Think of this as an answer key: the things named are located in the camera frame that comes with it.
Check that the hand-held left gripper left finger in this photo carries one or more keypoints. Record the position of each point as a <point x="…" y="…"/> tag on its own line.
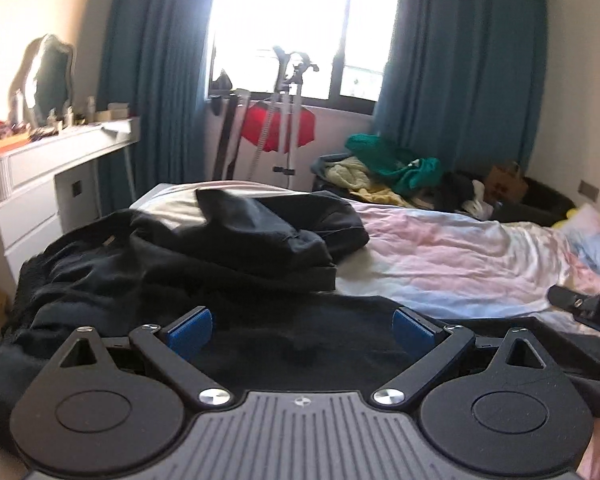
<point x="192" y="334"/>

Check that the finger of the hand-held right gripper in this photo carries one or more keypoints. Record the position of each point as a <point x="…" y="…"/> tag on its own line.
<point x="580" y="305"/>

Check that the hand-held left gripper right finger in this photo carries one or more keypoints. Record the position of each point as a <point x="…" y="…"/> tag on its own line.
<point x="409" y="331"/>

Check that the large black fleece garment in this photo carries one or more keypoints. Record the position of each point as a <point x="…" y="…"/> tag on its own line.
<point x="130" y="280"/>

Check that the pastel pillow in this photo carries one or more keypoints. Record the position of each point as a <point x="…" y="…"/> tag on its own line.
<point x="597" y="240"/>

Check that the bed with pastel sheet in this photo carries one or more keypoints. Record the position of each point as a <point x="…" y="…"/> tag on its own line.
<point x="455" y="260"/>

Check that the black armchair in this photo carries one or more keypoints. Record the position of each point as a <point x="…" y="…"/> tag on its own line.
<point x="545" y="205"/>

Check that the black folded pants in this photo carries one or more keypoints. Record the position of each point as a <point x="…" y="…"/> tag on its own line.
<point x="280" y="230"/>

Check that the brown paper bag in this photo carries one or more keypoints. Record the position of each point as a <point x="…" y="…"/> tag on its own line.
<point x="505" y="184"/>

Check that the white cloth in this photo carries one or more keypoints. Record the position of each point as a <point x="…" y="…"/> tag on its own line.
<point x="477" y="200"/>

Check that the pale yellow garment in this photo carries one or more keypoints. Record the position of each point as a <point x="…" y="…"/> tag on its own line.
<point x="350" y="175"/>

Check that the green garment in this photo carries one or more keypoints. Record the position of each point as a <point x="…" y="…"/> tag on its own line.
<point x="395" y="160"/>

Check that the black upright stick stand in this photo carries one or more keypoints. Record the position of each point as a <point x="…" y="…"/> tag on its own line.
<point x="225" y="130"/>

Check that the white dressing table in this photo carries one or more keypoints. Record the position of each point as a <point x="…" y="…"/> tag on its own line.
<point x="35" y="195"/>

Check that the red cloth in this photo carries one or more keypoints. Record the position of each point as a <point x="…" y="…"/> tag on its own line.
<point x="252" y="127"/>

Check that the small white box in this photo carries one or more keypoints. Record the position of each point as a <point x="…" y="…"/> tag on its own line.
<point x="117" y="109"/>

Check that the blue curtain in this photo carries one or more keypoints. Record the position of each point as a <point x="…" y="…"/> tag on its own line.
<point x="460" y="70"/>
<point x="155" y="75"/>

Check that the orange flat box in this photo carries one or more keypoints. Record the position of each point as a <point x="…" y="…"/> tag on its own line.
<point x="5" y="143"/>

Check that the silver bottle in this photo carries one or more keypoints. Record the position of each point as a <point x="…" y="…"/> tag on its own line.
<point x="17" y="107"/>

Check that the silver framed mirror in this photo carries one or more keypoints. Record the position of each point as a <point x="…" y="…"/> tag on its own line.
<point x="47" y="77"/>

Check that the window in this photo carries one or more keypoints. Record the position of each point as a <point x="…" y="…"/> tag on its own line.
<point x="290" y="15"/>

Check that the wall switch plate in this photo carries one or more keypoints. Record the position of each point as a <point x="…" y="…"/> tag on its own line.
<point x="589" y="189"/>

